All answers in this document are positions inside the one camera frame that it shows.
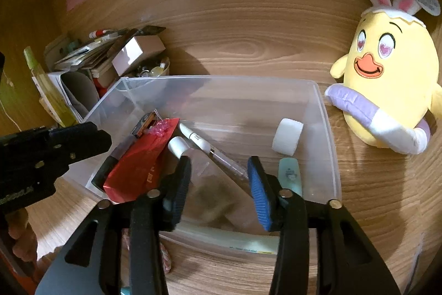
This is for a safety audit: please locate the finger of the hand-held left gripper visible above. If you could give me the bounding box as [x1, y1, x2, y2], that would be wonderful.
[48, 121, 101, 141]
[35, 129, 113, 175]

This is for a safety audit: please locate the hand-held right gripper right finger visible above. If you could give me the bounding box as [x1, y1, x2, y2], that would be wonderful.
[247, 156, 401, 295]

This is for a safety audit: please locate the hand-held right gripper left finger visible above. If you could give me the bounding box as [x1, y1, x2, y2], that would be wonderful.
[35, 155, 193, 295]

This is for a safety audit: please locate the black cosmetic tube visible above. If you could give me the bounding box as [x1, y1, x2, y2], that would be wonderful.
[91, 134, 139, 190]

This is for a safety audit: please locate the small mint bottle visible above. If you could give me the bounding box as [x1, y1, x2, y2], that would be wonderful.
[278, 157, 302, 199]

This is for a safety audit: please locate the pink cosmetic tube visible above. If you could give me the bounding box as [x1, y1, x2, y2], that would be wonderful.
[168, 137, 256, 226]

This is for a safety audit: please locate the white pen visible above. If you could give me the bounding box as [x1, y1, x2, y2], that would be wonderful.
[179, 122, 249, 181]

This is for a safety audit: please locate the red packet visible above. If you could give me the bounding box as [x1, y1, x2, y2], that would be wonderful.
[103, 118, 181, 204]

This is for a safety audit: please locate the white tape roll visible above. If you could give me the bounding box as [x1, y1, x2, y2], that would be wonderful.
[272, 118, 304, 155]

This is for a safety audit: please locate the small card with pink beads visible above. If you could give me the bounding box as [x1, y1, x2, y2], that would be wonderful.
[133, 111, 171, 138]

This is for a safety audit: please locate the light green tube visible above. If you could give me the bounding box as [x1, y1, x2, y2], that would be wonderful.
[157, 226, 280, 254]

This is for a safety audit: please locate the clear plastic storage bin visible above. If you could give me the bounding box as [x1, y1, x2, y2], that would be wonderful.
[71, 75, 342, 254]

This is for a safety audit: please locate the person's left hand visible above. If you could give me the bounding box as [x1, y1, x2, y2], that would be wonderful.
[7, 208, 38, 263]

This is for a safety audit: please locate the yellow-green spray bottle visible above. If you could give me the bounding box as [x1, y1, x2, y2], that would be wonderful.
[23, 46, 78, 128]

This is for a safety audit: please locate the stack of booklets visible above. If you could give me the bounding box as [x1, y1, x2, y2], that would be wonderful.
[52, 28, 139, 71]

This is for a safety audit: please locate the small pink box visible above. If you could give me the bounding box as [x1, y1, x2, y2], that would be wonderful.
[111, 35, 166, 76]

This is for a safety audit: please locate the yellow chick plush toy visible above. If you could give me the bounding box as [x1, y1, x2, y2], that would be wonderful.
[324, 0, 442, 155]

